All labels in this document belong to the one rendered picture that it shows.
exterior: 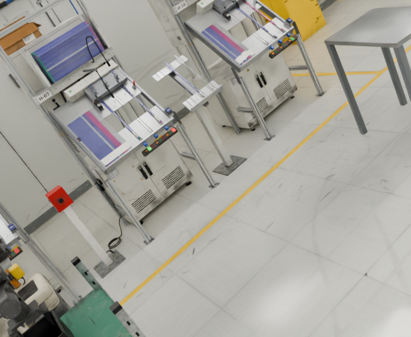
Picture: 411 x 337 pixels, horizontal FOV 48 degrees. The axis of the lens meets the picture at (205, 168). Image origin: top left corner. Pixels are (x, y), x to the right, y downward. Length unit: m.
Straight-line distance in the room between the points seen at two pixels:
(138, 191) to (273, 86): 1.70
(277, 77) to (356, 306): 2.78
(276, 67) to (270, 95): 0.29
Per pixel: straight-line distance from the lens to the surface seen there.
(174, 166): 4.17
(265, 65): 4.64
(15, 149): 5.41
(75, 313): 1.82
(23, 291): 2.57
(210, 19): 4.45
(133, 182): 4.03
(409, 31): 3.04
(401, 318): 2.42
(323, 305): 2.59
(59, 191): 3.65
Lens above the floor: 1.84
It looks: 25 degrees down
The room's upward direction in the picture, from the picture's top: 30 degrees counter-clockwise
